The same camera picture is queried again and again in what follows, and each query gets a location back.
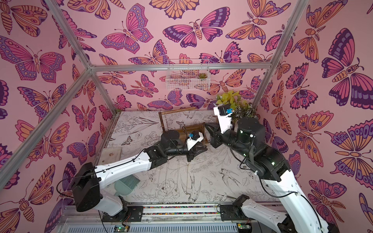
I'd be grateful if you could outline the wooden jewelry display stand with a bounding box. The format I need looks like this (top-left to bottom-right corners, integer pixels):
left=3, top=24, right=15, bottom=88
left=158, top=107, right=216, bottom=144

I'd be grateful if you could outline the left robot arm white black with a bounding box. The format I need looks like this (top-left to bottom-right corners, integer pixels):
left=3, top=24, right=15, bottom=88
left=71, top=130, right=207, bottom=221

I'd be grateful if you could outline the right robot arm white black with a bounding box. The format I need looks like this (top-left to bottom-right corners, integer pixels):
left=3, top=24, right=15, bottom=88
left=206, top=116, right=339, bottom=233

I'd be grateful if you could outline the glass vase with plants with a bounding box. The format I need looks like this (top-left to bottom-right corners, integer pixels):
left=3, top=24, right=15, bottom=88
left=216, top=90, right=256, bottom=123

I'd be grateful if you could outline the small succulent in basket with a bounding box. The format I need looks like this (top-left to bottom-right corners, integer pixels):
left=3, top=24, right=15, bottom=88
left=198, top=73, right=208, bottom=79

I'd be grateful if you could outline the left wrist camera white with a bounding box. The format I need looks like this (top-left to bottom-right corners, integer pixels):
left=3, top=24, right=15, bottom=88
left=186, top=131, right=204, bottom=151

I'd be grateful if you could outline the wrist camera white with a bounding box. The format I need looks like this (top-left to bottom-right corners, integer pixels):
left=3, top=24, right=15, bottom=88
left=186, top=131, right=204, bottom=151
left=213, top=104, right=233, bottom=134

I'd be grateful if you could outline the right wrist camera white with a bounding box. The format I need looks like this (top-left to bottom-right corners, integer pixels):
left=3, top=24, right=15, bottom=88
left=213, top=104, right=233, bottom=134

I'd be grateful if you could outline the white wire wall basket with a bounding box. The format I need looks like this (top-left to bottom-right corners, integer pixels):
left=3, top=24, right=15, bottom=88
left=165, top=58, right=211, bottom=91

